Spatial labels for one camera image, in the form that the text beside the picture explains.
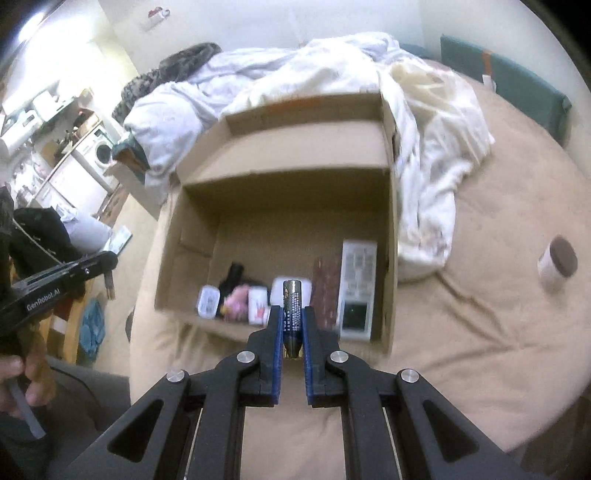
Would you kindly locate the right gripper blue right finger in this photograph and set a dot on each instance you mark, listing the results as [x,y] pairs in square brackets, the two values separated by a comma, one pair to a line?
[321,387]

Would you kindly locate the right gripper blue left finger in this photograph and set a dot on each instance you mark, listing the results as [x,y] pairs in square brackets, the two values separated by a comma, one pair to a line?
[263,382]

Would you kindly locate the white pill bottle red label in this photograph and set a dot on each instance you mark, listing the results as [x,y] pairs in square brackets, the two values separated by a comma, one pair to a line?
[257,306]

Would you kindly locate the pink keychain charm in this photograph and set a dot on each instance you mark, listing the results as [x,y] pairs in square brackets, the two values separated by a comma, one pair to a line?
[235,307]

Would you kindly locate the black battery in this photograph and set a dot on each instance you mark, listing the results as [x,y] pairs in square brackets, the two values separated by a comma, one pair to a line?
[292,330]

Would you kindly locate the white rounded plastic case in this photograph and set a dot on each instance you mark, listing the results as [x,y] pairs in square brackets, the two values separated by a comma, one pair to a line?
[303,287]

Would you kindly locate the brown translucent massage comb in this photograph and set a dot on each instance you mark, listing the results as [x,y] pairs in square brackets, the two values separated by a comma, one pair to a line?
[325,291]

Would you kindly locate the white remote control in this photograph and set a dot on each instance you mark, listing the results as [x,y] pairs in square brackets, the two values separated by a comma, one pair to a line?
[357,289]

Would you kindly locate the person's left hand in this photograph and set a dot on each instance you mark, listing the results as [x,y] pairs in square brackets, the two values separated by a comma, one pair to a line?
[35,367]

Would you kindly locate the brown cardboard box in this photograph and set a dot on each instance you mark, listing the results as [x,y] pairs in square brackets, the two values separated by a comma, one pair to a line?
[274,200]

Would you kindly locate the white washing machine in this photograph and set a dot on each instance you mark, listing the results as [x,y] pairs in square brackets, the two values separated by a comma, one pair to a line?
[93,153]

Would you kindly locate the white jar brown lid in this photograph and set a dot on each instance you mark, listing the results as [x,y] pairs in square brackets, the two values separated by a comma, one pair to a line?
[557,264]

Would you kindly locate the white crumpled blanket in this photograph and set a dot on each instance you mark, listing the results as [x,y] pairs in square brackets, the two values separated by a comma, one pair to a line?
[440,134]

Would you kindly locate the dark patterned garment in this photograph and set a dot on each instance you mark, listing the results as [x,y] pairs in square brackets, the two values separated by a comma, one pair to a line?
[174,68]

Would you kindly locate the teal cushion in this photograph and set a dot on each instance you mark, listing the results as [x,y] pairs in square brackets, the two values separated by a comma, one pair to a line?
[525,90]

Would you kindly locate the black flashlight with strap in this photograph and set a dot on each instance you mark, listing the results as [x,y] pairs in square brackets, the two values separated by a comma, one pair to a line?
[236,277]

